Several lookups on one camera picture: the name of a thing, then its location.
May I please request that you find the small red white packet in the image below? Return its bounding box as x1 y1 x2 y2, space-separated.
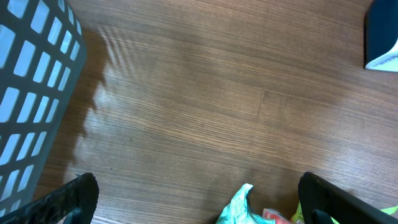
262 208 291 224

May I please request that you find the teal snack packet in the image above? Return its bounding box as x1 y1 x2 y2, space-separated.
216 183 276 224

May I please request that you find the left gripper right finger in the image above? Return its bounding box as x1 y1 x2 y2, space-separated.
298 172 397 224

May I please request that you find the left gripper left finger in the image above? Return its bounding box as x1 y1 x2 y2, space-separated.
1 173 99 224

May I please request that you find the green snack bag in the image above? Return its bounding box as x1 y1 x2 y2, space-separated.
290 202 397 224

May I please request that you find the grey plastic mesh basket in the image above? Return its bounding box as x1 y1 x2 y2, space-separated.
1 0 87 215

